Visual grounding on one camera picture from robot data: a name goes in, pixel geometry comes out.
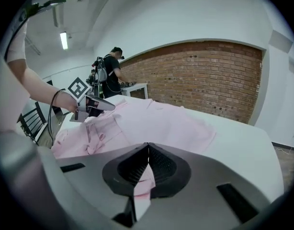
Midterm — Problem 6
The large white table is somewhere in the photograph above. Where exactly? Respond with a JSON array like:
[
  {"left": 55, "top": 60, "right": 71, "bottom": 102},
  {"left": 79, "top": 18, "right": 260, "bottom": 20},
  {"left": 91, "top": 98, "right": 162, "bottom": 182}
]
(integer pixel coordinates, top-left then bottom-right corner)
[{"left": 58, "top": 94, "right": 285, "bottom": 202}]

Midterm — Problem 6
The black chest cable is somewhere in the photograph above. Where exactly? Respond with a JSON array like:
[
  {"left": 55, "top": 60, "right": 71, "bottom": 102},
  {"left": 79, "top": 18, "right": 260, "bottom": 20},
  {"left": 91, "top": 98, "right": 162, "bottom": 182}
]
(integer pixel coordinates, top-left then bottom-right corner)
[{"left": 4, "top": 0, "right": 67, "bottom": 57}]

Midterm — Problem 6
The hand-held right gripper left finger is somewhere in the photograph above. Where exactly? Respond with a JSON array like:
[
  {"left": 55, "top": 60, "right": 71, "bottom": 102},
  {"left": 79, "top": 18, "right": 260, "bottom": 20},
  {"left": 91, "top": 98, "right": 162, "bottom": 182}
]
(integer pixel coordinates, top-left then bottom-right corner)
[{"left": 57, "top": 142, "right": 149, "bottom": 227}]

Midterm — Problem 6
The dark blue oval pad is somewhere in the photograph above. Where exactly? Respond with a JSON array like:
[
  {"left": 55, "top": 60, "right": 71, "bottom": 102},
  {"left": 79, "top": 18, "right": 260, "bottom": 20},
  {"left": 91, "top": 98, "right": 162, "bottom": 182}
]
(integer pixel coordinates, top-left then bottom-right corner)
[{"left": 92, "top": 80, "right": 105, "bottom": 99}]

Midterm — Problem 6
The pink robe garment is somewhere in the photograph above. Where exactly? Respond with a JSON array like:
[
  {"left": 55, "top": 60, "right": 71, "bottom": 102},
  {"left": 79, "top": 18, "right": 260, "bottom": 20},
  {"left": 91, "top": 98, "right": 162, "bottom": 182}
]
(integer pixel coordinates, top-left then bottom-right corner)
[{"left": 51, "top": 97, "right": 216, "bottom": 221}]

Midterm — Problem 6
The small white side table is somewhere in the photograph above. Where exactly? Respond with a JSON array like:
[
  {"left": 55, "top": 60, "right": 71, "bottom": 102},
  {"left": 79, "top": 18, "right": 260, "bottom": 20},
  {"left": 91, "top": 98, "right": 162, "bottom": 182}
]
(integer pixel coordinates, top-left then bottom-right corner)
[{"left": 122, "top": 82, "right": 149, "bottom": 100}]

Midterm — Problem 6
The ceiling light tube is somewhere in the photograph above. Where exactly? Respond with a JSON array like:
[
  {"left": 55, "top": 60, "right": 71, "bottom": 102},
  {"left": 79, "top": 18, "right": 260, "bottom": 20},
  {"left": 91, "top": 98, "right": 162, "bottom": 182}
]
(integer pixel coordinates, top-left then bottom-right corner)
[{"left": 60, "top": 32, "right": 68, "bottom": 50}]

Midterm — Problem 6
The person's white t-shirt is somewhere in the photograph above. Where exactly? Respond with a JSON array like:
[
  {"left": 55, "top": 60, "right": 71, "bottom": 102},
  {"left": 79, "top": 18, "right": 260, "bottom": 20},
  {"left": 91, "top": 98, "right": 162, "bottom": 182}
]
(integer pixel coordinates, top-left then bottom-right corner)
[{"left": 5, "top": 20, "right": 27, "bottom": 62}]

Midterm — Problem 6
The black metal frame chair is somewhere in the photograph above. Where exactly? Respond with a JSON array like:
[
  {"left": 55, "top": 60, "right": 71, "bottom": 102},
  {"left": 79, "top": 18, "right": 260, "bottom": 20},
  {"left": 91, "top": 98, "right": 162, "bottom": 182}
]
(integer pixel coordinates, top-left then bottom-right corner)
[{"left": 17, "top": 101, "right": 47, "bottom": 145}]

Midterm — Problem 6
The person's left forearm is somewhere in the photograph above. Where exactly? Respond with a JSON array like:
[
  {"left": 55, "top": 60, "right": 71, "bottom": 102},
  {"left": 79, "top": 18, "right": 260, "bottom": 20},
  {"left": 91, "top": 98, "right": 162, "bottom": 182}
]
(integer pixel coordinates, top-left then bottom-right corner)
[{"left": 7, "top": 58, "right": 78, "bottom": 112}]

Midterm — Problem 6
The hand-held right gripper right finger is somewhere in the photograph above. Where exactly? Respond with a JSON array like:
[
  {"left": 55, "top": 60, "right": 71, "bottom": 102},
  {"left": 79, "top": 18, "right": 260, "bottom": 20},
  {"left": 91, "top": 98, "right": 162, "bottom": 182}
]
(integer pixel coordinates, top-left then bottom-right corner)
[{"left": 142, "top": 142, "right": 273, "bottom": 230}]

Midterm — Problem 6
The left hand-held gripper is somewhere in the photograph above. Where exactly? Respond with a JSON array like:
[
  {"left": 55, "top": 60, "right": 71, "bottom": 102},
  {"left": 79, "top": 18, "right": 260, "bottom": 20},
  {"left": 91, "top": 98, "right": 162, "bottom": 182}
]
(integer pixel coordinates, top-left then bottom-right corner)
[{"left": 67, "top": 77, "right": 116, "bottom": 123}]

